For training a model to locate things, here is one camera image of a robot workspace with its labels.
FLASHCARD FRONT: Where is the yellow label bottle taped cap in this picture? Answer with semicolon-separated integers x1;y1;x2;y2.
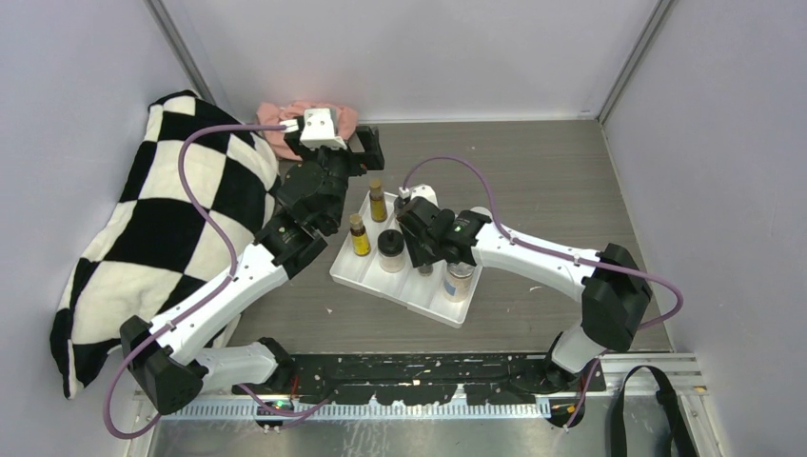
349;213;372;257

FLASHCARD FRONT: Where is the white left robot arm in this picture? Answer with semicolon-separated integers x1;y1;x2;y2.
120;122;384;416

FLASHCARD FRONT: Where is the black white checkered blanket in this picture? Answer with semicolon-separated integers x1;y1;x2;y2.
49;89;279;399

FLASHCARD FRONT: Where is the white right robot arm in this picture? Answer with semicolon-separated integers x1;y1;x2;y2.
396;197;652;391

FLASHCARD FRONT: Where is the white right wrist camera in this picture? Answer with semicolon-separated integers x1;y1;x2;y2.
398;184;439;206

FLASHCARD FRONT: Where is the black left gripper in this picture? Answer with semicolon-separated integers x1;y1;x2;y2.
285;126;382;229

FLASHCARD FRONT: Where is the silver lid blue label jar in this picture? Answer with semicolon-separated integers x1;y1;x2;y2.
443;262;475;303

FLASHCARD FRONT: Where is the white divided organizer tray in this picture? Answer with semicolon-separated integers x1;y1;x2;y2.
329;192;482;328

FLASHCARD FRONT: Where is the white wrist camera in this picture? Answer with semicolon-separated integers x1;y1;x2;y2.
281;108;346;150
398;184;439;206

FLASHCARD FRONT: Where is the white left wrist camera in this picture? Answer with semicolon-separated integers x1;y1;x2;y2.
281;108;346;150

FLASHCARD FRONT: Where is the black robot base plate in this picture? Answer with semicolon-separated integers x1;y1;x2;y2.
249;352;605;406

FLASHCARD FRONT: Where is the black lid handled spice jar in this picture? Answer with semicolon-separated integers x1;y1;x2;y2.
377;228;405;273

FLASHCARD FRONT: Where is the silver lid peppercorn jar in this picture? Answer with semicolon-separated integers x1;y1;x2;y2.
471;207;493;219

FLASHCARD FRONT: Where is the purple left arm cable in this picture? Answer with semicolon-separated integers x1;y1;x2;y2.
102;123;304;440

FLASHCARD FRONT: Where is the pink crumpled cloth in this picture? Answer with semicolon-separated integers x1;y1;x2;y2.
256;100;359;162

